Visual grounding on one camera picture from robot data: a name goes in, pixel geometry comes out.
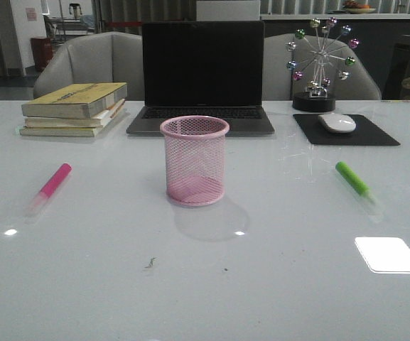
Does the pink highlighter pen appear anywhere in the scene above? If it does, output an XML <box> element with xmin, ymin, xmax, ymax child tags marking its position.
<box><xmin>25</xmin><ymin>163</ymin><xmax>72</xmax><ymax>217</ymax></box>

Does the red trash bin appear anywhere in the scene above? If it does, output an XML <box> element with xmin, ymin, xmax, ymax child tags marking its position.
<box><xmin>31</xmin><ymin>37</ymin><xmax>53</xmax><ymax>72</ymax></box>

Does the right grey armchair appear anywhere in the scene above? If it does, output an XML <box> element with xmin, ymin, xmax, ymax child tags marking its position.
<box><xmin>262</xmin><ymin>33</ymin><xmax>382</xmax><ymax>101</ymax></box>

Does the green highlighter pen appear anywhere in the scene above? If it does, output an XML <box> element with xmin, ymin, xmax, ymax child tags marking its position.
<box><xmin>335</xmin><ymin>161</ymin><xmax>382</xmax><ymax>216</ymax></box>

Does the fruit bowl on counter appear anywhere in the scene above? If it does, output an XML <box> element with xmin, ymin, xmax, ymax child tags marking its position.
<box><xmin>342</xmin><ymin>0</ymin><xmax>376</xmax><ymax>14</ymax></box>

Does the pink mesh pen holder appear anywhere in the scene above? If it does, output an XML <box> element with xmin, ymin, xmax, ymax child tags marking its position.
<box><xmin>160</xmin><ymin>115</ymin><xmax>230</xmax><ymax>207</ymax></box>

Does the middle cream book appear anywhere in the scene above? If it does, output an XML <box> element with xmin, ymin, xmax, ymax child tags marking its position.
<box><xmin>25</xmin><ymin>99</ymin><xmax>126</xmax><ymax>128</ymax></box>

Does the ferris wheel desk ornament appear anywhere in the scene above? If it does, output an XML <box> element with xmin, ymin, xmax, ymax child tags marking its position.
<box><xmin>286</xmin><ymin>16</ymin><xmax>356</xmax><ymax>112</ymax></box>

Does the white computer mouse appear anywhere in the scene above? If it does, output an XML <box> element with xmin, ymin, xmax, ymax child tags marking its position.
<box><xmin>318</xmin><ymin>112</ymin><xmax>356</xmax><ymax>134</ymax></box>

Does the grey armchair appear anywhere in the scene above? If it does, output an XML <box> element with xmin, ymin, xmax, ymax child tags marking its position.
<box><xmin>262</xmin><ymin>33</ymin><xmax>382</xmax><ymax>101</ymax></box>
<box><xmin>33</xmin><ymin>31</ymin><xmax>144</xmax><ymax>101</ymax></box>

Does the top yellow book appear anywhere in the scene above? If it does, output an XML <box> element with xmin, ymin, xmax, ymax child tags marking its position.
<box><xmin>21</xmin><ymin>82</ymin><xmax>127</xmax><ymax>119</ymax></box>

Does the bottom pale yellow book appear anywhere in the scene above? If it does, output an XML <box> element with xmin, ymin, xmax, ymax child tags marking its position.
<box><xmin>18</xmin><ymin>113</ymin><xmax>119</xmax><ymax>137</ymax></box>

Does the left grey armchair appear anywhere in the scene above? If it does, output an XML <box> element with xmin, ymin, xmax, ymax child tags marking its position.
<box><xmin>33</xmin><ymin>31</ymin><xmax>144</xmax><ymax>101</ymax></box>

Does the dark grey open laptop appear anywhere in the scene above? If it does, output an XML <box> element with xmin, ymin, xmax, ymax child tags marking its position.
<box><xmin>126</xmin><ymin>21</ymin><xmax>274</xmax><ymax>136</ymax></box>

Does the black mouse pad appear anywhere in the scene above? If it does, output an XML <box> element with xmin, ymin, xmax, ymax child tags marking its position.
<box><xmin>293</xmin><ymin>114</ymin><xmax>400</xmax><ymax>146</ymax></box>

